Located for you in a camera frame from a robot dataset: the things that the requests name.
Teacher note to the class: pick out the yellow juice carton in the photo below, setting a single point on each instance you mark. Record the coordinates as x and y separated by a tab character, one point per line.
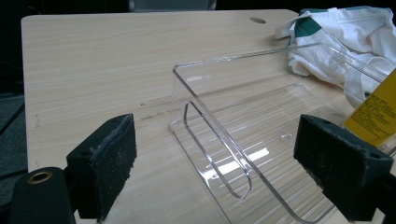
376	115

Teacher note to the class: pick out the grey table grommet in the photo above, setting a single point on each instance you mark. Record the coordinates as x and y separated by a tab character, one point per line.
257	20

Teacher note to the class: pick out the white tote bag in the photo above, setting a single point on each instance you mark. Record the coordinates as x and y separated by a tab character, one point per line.
348	31

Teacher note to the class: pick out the clear plastic tray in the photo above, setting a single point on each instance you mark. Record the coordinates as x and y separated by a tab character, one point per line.
264	124

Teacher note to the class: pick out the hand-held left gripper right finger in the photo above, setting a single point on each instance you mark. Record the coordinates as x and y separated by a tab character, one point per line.
339	168

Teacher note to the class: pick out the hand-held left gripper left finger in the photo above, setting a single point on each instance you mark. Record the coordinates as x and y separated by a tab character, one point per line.
102	168

